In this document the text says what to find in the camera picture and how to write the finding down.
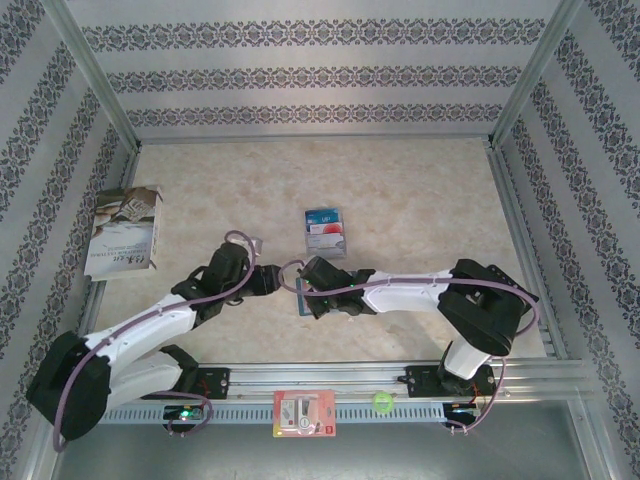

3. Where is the aluminium back frame rail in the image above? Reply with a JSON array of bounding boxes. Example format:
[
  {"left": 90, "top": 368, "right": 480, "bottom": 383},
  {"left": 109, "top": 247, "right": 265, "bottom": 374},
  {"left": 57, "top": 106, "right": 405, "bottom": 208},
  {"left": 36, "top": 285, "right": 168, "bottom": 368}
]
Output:
[{"left": 134, "top": 130, "right": 496, "bottom": 147}]

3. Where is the small controller board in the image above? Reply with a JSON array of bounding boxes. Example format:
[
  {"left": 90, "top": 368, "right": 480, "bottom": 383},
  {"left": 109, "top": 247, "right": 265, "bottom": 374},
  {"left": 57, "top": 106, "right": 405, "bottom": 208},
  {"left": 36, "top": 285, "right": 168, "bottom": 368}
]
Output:
[
  {"left": 443, "top": 403, "right": 485, "bottom": 421},
  {"left": 163, "top": 404, "right": 207, "bottom": 424}
]

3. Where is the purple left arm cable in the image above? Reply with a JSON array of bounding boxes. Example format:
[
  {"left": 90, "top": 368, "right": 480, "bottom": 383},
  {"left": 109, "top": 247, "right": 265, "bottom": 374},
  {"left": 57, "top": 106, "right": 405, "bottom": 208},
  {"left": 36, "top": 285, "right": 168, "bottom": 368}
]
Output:
[{"left": 52, "top": 229, "right": 261, "bottom": 454}]

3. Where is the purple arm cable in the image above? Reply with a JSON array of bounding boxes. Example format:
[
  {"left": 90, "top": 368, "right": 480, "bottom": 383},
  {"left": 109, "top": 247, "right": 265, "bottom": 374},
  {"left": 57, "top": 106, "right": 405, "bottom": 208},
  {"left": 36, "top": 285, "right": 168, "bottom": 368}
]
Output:
[
  {"left": 278, "top": 258, "right": 544, "bottom": 436},
  {"left": 52, "top": 229, "right": 261, "bottom": 454}
]

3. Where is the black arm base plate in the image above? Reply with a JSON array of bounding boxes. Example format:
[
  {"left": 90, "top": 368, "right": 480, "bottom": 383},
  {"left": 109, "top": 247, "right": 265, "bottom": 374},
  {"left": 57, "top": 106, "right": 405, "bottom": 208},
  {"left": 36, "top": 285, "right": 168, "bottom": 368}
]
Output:
[
  {"left": 403, "top": 364, "right": 507, "bottom": 400},
  {"left": 139, "top": 366, "right": 232, "bottom": 401}
]

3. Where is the blue red card packet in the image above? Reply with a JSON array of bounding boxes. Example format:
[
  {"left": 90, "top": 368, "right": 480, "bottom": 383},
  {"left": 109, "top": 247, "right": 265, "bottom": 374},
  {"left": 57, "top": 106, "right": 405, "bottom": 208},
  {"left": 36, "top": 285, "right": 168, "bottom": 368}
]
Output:
[{"left": 304, "top": 232, "right": 349, "bottom": 260}]

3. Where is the paperback book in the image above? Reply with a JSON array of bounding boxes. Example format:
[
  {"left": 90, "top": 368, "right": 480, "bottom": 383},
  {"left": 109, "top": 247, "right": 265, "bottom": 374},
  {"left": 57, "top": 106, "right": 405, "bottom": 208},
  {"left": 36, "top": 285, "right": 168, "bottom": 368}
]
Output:
[{"left": 83, "top": 185, "right": 164, "bottom": 282}]

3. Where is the perforated grey cable duct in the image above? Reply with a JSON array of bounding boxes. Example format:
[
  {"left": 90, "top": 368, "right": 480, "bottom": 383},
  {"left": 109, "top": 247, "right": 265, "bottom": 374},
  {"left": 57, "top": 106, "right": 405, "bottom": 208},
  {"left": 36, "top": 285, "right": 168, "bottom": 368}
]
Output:
[{"left": 67, "top": 402, "right": 446, "bottom": 425}]

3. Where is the aluminium front frame rail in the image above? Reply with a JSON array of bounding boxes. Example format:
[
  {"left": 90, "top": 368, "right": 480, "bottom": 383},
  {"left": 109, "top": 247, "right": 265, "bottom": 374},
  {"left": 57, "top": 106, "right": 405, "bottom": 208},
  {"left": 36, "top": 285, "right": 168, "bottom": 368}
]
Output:
[{"left": 47, "top": 362, "right": 586, "bottom": 401}]

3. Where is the grey blue plastic case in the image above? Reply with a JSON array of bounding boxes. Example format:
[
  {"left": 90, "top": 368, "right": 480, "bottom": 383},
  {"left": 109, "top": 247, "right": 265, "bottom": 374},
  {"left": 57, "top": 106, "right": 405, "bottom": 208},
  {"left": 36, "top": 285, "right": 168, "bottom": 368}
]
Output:
[{"left": 295, "top": 272, "right": 361, "bottom": 317}]

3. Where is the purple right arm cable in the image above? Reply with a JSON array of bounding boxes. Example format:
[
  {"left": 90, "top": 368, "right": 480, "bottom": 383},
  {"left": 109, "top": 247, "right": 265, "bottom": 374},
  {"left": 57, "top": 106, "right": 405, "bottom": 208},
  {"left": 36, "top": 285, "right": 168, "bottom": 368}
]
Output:
[{"left": 278, "top": 258, "right": 544, "bottom": 436}]

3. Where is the red blister pack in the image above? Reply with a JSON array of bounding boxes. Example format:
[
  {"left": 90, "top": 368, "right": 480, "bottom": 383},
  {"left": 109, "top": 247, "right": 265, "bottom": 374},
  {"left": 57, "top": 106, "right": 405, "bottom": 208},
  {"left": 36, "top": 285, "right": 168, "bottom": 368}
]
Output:
[{"left": 272, "top": 389, "right": 337, "bottom": 439}]

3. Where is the aluminium frame post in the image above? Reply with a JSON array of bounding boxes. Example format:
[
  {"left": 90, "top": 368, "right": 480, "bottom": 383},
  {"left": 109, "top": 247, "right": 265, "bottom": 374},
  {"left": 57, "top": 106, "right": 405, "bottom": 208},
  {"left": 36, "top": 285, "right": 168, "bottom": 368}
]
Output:
[
  {"left": 42, "top": 0, "right": 142, "bottom": 151},
  {"left": 488, "top": 0, "right": 585, "bottom": 147}
]

